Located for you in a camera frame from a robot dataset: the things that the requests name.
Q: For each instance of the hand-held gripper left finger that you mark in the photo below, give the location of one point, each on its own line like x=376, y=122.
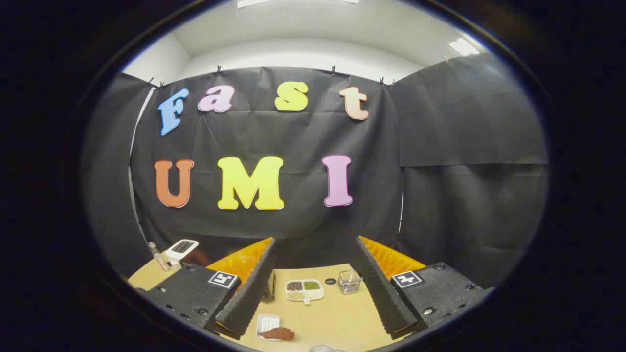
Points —
x=252, y=288

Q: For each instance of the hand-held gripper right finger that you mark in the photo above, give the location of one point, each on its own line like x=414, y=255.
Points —
x=379, y=288

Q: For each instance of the black toaster oven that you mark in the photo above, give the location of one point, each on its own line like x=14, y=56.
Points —
x=269, y=289

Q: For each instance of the brown meat slice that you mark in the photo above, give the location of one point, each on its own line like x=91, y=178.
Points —
x=278, y=334

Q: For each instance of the white bread toaster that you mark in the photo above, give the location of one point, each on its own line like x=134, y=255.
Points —
x=182, y=247

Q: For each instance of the white rectangular tray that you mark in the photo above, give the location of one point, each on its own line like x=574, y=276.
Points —
x=268, y=321

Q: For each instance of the white divided grain dish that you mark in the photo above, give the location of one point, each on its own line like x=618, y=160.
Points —
x=304, y=290

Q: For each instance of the clear bottle orange label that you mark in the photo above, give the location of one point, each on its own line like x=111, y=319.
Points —
x=159, y=257

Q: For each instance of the ceiling light panel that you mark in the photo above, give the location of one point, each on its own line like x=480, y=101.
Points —
x=463, y=47
x=252, y=3

